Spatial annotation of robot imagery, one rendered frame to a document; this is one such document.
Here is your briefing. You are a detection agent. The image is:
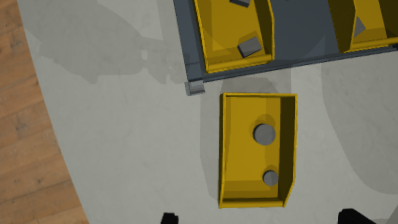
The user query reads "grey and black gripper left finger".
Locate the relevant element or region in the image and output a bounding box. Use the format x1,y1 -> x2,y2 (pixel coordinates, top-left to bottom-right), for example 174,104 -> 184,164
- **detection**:
160,213 -> 178,224

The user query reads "yellow open-front bin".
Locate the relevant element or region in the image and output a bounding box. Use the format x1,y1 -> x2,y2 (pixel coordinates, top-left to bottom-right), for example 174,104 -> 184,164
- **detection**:
192,0 -> 274,73
218,92 -> 297,208
328,0 -> 398,52

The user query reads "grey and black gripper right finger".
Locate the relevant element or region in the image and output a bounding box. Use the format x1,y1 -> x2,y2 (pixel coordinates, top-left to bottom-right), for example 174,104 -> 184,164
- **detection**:
338,208 -> 376,224

